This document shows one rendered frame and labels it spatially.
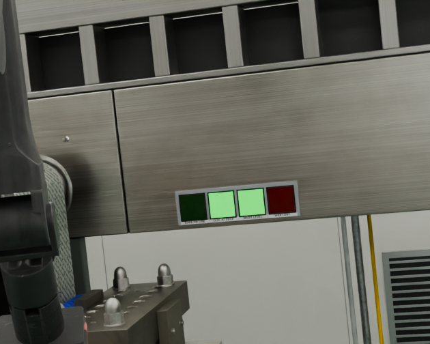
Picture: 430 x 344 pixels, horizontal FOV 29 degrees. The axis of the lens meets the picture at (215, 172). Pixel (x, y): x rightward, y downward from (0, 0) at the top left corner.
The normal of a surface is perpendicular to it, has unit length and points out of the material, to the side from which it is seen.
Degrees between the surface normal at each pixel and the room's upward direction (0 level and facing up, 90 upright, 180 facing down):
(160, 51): 90
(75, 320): 30
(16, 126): 94
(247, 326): 90
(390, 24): 90
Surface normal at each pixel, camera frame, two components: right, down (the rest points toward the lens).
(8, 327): -0.04, -0.84
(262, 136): -0.21, 0.07
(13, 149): 0.11, 0.11
